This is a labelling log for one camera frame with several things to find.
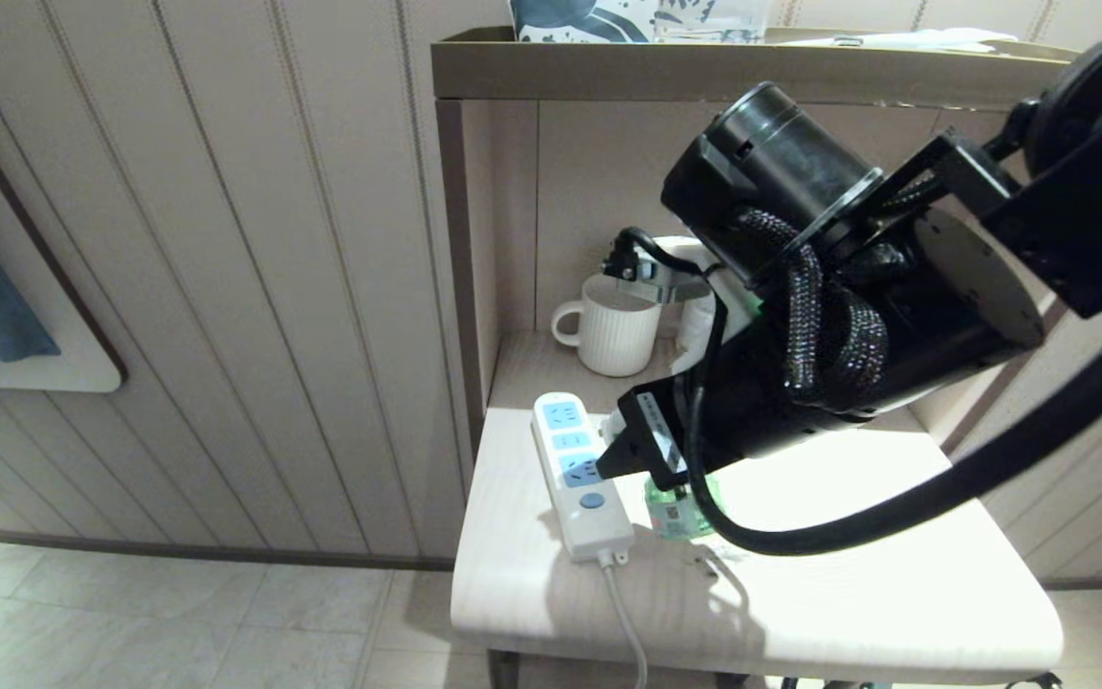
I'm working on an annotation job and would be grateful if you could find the white side table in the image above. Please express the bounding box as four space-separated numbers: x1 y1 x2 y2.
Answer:
451 407 1066 689

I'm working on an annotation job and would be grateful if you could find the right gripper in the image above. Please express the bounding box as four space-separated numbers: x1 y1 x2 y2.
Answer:
597 209 1051 491

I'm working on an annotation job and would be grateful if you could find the white ribbed mug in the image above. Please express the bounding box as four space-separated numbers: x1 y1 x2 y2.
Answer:
551 273 664 378

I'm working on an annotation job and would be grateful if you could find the green mosquito repellent device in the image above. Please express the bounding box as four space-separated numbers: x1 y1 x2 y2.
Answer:
645 474 722 543

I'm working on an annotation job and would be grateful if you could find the black cable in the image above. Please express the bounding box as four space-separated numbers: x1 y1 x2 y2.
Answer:
685 287 1102 558

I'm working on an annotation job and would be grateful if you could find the white wall panel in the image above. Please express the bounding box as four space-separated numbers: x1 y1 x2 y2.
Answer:
0 57 126 393

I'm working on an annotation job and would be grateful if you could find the patterned box on shelf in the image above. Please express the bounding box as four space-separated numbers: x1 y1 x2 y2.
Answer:
510 0 655 44

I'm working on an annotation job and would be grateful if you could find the white power cord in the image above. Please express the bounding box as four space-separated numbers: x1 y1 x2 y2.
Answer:
597 550 650 689

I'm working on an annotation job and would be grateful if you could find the clear plastic package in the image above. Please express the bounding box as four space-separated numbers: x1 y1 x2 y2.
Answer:
654 0 770 44

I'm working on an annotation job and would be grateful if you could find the white power strip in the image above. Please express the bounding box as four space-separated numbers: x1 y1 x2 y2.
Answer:
531 391 636 564

